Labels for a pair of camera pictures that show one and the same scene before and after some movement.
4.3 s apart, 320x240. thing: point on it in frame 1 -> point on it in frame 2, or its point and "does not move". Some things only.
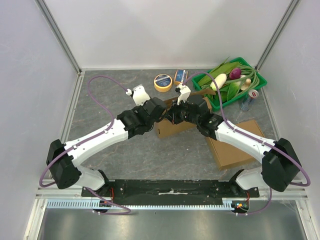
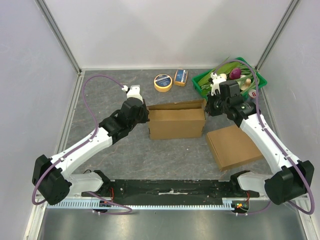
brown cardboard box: x=228 y=155 does not move
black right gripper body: x=173 y=114 -> x=210 y=107
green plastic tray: x=229 y=82 does not move
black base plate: x=169 y=190 does not move
